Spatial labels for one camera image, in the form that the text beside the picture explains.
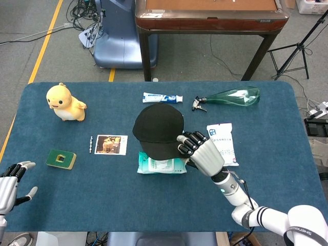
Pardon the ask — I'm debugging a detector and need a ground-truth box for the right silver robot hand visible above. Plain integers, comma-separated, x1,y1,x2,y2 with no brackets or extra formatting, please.
176,131,226,177

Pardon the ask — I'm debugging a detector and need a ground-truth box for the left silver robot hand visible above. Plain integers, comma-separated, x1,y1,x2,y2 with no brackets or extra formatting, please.
0,160,38,215

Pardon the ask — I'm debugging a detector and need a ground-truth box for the black baseball cap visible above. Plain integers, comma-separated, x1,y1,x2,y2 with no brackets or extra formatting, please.
132,103,189,161

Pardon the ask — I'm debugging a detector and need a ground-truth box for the white plastic pouch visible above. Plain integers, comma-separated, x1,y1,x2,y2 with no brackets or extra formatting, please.
206,122,240,167

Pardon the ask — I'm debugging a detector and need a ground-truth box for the teal wet wipes pack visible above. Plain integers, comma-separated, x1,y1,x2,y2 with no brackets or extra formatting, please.
137,151,187,175

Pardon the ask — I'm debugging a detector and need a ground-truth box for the grey sneaker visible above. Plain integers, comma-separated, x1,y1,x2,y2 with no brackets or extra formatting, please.
7,232,34,246

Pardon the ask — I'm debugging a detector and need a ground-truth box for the green square box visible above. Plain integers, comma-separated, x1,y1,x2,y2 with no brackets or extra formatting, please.
46,149,77,171

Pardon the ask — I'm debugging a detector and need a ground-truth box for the green plastic spray bottle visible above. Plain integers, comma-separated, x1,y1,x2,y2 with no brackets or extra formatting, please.
191,86,261,112

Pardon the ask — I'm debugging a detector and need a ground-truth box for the white blue toothpaste tube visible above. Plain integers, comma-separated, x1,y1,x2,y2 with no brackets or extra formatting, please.
142,92,183,104

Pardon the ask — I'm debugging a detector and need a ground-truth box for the blue felt table cover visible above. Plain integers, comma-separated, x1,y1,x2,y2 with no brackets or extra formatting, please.
0,81,325,233

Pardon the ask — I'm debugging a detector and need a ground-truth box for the instant photo print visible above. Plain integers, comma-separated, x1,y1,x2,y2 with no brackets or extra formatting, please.
94,134,128,156

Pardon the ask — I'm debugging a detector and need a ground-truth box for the yellow plush duck toy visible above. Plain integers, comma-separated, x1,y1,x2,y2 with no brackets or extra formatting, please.
46,82,88,122

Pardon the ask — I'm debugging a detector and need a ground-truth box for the white power strip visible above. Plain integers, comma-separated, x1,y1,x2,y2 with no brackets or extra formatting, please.
306,101,328,118

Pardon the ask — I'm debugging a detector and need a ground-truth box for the brown mahjong table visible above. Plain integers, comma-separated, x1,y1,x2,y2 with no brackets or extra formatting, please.
135,0,291,82

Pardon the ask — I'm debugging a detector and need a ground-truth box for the black tripod stand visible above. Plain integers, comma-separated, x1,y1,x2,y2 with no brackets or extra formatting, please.
267,10,328,81

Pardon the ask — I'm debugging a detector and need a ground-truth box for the blue grey machine base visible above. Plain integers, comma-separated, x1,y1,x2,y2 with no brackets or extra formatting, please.
92,0,159,69

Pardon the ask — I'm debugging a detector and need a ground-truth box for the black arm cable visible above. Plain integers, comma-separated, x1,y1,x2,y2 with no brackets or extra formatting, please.
230,174,259,246

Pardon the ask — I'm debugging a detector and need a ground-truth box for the black floor cable bundle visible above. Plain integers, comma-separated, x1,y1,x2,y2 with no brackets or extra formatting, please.
66,0,106,49

